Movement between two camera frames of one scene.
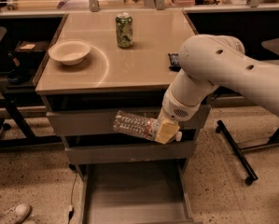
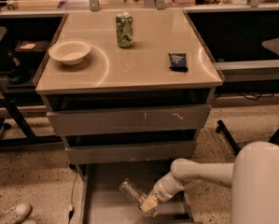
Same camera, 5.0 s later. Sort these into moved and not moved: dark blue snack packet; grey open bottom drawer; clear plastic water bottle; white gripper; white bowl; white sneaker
Moved: clear plastic water bottle; white gripper
Not moved: grey open bottom drawer; white bowl; white sneaker; dark blue snack packet
